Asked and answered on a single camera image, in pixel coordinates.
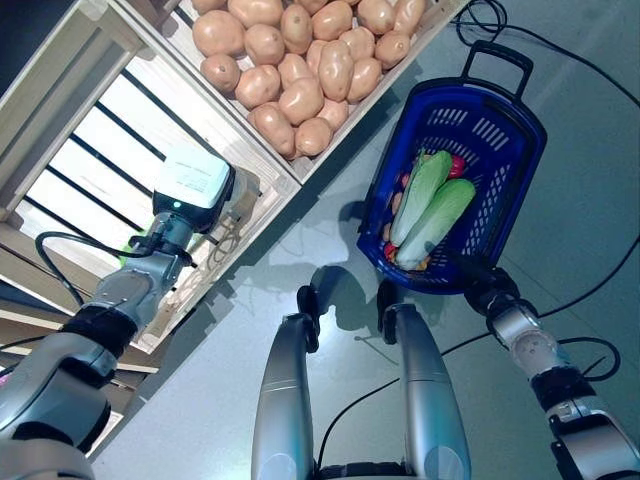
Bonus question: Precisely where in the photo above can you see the wooden potato crate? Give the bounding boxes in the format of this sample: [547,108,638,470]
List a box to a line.
[119,0,474,184]

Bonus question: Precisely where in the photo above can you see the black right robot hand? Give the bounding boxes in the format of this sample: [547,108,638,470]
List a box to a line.
[452,252,521,319]

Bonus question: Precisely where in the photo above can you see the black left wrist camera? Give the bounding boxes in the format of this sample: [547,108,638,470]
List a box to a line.
[127,232,161,259]

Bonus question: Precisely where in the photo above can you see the black right robot foot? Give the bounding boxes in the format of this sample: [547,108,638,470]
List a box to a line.
[377,279,401,346]

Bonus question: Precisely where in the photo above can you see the blue plastic shopping basket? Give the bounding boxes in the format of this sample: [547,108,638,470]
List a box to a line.
[355,40,549,296]

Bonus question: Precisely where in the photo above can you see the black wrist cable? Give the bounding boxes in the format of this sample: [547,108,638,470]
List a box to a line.
[554,335,622,396]
[34,230,151,306]

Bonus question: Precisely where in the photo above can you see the black left robot foot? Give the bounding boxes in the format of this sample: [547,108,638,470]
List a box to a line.
[296,284,321,351]

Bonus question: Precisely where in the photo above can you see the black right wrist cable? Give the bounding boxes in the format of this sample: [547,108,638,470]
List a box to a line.
[554,335,622,396]

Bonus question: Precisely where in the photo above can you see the light slatted wooden crate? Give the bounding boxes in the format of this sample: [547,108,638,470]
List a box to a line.
[0,0,304,356]

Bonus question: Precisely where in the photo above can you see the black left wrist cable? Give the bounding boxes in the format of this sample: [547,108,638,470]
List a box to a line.
[34,230,151,306]

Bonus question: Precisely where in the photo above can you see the black robot foot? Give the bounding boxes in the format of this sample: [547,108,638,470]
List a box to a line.
[377,279,401,346]
[296,284,321,351]

